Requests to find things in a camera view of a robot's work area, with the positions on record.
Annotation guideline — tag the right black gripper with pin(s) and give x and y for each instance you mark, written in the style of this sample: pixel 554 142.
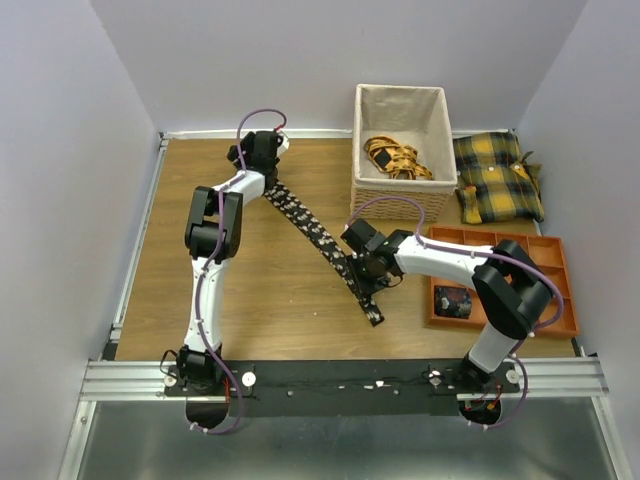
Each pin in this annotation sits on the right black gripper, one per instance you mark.
pixel 368 286

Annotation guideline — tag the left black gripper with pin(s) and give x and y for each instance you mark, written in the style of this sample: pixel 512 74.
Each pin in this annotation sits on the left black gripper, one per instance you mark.
pixel 246 145

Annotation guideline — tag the black floral tie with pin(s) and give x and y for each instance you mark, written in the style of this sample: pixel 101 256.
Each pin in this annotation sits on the black floral tie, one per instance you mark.
pixel 303 219

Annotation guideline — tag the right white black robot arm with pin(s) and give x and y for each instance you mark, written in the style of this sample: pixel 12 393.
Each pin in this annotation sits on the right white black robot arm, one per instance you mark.
pixel 517 298

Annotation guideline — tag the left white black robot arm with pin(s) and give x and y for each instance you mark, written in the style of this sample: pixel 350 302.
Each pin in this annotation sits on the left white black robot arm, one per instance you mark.
pixel 212 238

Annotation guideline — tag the rolled dark floral tie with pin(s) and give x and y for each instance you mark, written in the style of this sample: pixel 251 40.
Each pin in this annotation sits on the rolled dark floral tie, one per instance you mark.
pixel 452 302

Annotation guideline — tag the orange compartment tray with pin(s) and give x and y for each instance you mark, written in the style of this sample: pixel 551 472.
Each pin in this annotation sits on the orange compartment tray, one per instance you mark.
pixel 546 252

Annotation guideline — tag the orange patterned tie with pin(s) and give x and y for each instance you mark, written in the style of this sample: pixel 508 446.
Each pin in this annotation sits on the orange patterned tie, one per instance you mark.
pixel 399 161

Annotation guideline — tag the wicker basket with liner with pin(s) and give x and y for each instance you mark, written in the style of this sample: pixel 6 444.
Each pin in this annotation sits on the wicker basket with liner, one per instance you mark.
pixel 417 116

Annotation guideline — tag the yellow plaid shirt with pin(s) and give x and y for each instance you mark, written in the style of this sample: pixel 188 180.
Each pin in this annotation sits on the yellow plaid shirt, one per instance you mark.
pixel 496 182

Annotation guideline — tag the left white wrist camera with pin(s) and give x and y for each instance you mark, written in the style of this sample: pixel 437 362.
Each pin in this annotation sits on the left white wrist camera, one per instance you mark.
pixel 283 143

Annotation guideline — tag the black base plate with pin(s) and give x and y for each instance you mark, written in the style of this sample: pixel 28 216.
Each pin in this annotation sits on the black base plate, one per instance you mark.
pixel 363 387

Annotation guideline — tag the aluminium frame rail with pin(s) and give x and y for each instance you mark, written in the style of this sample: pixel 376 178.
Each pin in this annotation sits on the aluminium frame rail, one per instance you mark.
pixel 142 381

